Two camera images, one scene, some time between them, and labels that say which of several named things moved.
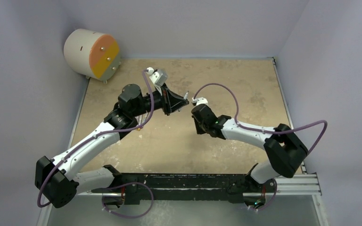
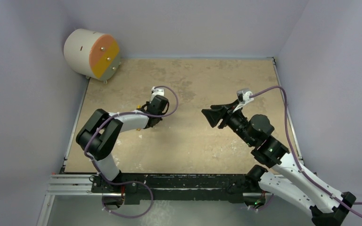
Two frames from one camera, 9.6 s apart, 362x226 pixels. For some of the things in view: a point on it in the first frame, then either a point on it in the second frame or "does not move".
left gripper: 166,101 -> 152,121
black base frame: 241,188 does not move
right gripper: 198,113 -> 226,115
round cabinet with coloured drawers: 92,54 does not move
